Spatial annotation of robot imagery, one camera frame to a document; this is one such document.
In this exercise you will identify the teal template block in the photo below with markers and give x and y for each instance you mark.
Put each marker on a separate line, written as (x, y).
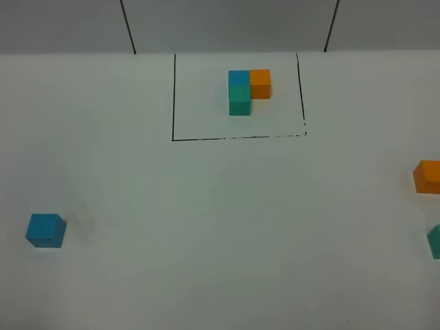
(239, 97)

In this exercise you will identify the blue template block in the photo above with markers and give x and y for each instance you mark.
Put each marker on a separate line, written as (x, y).
(239, 78)

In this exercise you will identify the orange template block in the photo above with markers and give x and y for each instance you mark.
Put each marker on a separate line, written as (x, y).
(260, 84)

